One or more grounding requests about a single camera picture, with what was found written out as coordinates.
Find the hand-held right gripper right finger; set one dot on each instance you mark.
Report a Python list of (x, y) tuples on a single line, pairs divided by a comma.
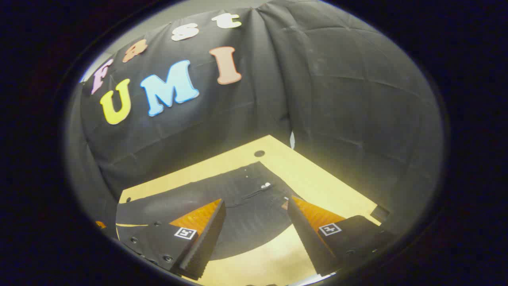
[(313, 246)]

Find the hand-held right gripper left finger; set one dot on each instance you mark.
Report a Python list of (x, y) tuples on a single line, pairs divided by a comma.
[(206, 242)]

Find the dark grey jeans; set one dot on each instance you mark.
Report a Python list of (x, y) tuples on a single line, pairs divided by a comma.
[(248, 214)]

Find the black backdrop cloth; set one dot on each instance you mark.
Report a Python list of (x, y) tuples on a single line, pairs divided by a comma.
[(325, 99)]

